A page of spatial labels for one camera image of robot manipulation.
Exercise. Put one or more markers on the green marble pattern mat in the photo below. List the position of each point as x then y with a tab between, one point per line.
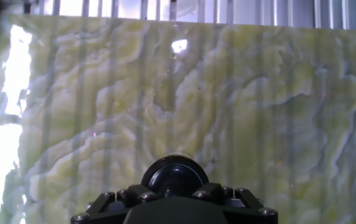
196	93

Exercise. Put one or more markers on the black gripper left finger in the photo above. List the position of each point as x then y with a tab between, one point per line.
103	207

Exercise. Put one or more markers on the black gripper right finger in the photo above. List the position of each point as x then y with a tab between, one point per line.
245	214

